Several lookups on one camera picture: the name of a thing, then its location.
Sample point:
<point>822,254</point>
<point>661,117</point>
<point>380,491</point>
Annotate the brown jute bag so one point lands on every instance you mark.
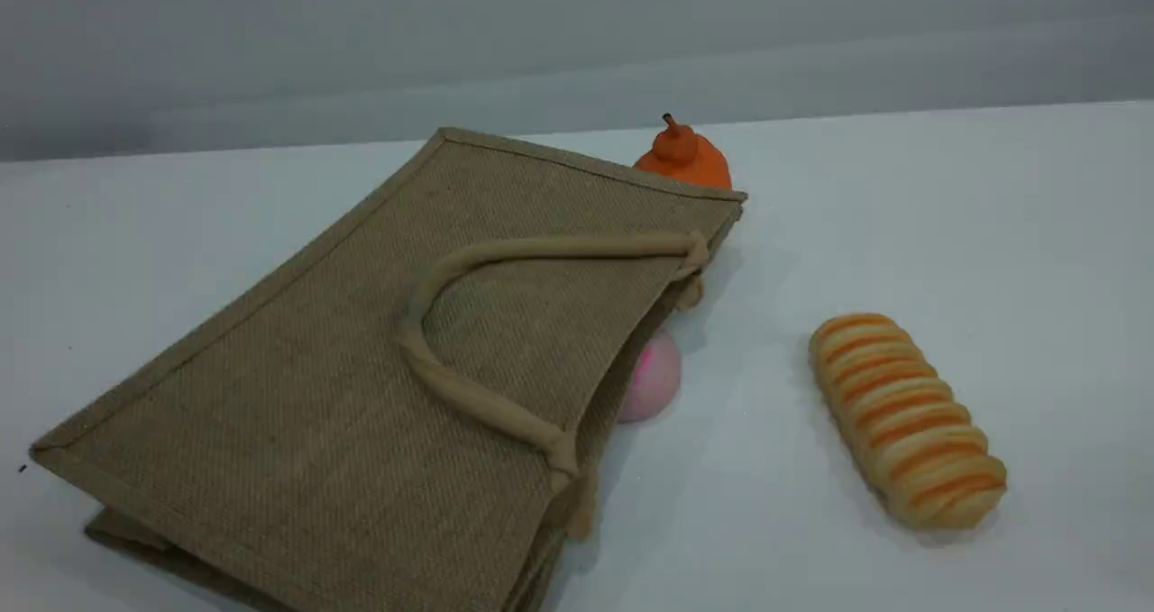
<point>379,396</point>

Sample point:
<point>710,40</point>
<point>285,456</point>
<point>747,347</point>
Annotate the pink round bun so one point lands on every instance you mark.
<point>654,382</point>

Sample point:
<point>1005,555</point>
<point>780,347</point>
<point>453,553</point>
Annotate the orange tangerine toy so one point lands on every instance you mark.
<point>690,157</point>

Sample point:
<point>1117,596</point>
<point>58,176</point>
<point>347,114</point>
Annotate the orange striped long bread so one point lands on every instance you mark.
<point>906,418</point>

